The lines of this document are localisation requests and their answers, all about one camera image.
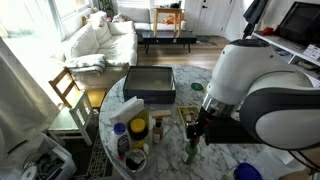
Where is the short white sofa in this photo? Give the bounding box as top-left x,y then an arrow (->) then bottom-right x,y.
116,6 -> 186,33

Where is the white paper stack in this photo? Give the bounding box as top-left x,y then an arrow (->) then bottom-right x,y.
108,95 -> 146,126

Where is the small white chair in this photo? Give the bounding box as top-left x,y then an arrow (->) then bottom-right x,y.
47,91 -> 95,147

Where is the long white sofa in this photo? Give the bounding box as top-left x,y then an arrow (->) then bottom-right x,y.
49,11 -> 139,90

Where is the white door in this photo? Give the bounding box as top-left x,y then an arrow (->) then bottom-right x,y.
196,0 -> 232,38

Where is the white cup with dark contents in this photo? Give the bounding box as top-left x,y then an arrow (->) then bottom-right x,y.
123,148 -> 149,173

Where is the green round lid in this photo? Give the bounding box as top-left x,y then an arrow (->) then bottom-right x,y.
190,82 -> 205,92

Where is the white tape roll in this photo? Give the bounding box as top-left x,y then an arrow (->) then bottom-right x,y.
21,165 -> 39,180

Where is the dark hanging jacket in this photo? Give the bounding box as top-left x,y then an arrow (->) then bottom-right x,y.
242,0 -> 270,40

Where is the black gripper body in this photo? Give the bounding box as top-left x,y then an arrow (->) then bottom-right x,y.
196,106 -> 265,146

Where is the tall wooden side table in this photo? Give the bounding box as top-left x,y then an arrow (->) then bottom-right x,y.
152,7 -> 185,38

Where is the dark door mat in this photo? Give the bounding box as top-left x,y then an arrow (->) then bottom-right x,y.
195,35 -> 218,47

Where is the wooden chair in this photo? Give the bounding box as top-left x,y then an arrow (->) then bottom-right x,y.
48,66 -> 108,111

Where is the grey white folded blanket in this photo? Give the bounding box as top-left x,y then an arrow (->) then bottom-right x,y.
64,53 -> 107,75

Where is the white bottle with blue cap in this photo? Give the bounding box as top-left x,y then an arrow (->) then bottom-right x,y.
111,122 -> 132,158

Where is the brown sauce bottle red cap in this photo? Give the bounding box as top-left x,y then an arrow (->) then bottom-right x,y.
152,117 -> 165,145

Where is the dark jar with yellow lid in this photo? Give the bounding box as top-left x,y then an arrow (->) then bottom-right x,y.
128,117 -> 150,150

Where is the light wooden block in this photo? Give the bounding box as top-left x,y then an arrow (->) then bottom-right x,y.
151,109 -> 173,119

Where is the white curtain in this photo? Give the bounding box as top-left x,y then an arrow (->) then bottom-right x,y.
0,36 -> 62,168

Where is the white printed paper label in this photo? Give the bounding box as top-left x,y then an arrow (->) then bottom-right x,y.
302,43 -> 320,62

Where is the clear floor storage bin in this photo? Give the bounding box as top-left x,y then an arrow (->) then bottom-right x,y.
19,133 -> 78,180

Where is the clear plastic organizer bin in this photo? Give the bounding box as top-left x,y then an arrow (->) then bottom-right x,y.
106,104 -> 177,175

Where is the blue round lid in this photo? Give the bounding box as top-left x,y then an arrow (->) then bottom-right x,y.
233,162 -> 264,180

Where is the patterned dark rug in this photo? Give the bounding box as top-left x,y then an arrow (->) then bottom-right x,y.
71,126 -> 115,180

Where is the white shelf unit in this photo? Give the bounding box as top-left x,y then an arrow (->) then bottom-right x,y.
252,31 -> 320,80

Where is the black monitor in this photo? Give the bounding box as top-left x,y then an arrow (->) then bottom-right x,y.
277,1 -> 320,48

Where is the dark blue open box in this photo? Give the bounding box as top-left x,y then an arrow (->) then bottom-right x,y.
122,65 -> 177,105

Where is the small red object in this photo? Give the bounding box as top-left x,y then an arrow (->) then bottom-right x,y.
261,26 -> 275,37

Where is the orange toy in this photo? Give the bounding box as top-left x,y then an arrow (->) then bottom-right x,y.
163,13 -> 185,26

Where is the green bottle with red cap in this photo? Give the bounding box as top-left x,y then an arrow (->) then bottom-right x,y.
181,142 -> 200,166

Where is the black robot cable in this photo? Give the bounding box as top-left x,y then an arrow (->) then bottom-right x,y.
288,149 -> 320,173

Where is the black coffee table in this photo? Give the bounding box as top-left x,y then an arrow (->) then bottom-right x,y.
141,30 -> 198,55

